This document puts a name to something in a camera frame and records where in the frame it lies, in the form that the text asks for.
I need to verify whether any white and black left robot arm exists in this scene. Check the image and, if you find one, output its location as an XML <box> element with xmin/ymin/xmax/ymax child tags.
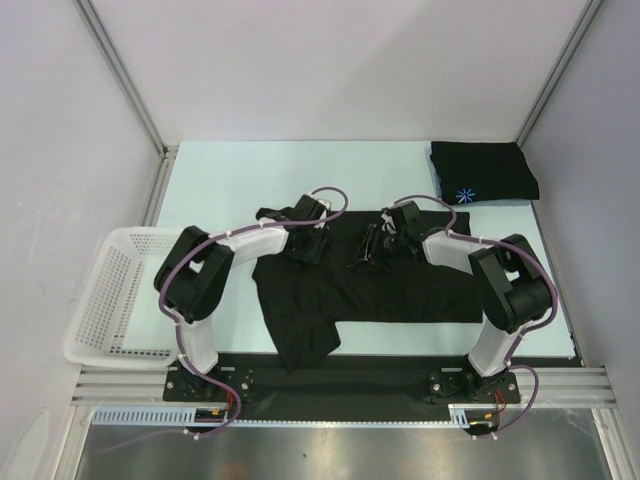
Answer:
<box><xmin>153</xmin><ymin>194</ymin><xmax>335</xmax><ymax>400</ymax></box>

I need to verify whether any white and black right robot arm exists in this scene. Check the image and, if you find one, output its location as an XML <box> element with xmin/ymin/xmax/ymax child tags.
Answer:
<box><xmin>350</xmin><ymin>195</ymin><xmax>558</xmax><ymax>401</ymax></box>

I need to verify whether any folded black t shirt with logo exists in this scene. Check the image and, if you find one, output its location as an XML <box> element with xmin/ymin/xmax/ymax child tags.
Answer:
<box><xmin>430</xmin><ymin>141</ymin><xmax>540</xmax><ymax>205</ymax></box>

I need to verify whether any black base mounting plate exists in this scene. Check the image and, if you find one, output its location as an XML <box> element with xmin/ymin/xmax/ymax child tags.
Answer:
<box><xmin>162</xmin><ymin>353</ymin><xmax>521</xmax><ymax>422</ymax></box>

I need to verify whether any white plastic basket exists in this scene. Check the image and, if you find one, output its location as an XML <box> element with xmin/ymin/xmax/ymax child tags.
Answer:
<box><xmin>63</xmin><ymin>226</ymin><xmax>181</xmax><ymax>370</ymax></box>

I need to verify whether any white slotted cable duct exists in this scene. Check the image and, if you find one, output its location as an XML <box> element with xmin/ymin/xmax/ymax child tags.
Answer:
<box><xmin>93</xmin><ymin>404</ymin><xmax>497</xmax><ymax>427</ymax></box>

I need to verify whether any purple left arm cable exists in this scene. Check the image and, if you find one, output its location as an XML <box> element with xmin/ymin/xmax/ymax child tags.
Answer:
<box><xmin>97</xmin><ymin>185</ymin><xmax>350</xmax><ymax>446</ymax></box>

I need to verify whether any aluminium frame rail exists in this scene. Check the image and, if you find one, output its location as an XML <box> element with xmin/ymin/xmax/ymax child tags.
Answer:
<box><xmin>71</xmin><ymin>366</ymin><xmax>617</xmax><ymax>408</ymax></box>

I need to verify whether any right vertical aluminium post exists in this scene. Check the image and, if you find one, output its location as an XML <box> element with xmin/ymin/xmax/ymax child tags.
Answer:
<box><xmin>515</xmin><ymin>0</ymin><xmax>607</xmax><ymax>147</ymax></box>

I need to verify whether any vertical aluminium post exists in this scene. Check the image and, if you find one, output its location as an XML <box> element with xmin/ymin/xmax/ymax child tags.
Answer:
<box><xmin>73</xmin><ymin>0</ymin><xmax>167</xmax><ymax>158</ymax></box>
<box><xmin>515</xmin><ymin>0</ymin><xmax>607</xmax><ymax>147</ymax></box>

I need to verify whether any left vertical aluminium post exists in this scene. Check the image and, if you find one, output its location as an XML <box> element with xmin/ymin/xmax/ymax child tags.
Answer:
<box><xmin>73</xmin><ymin>0</ymin><xmax>167</xmax><ymax>158</ymax></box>

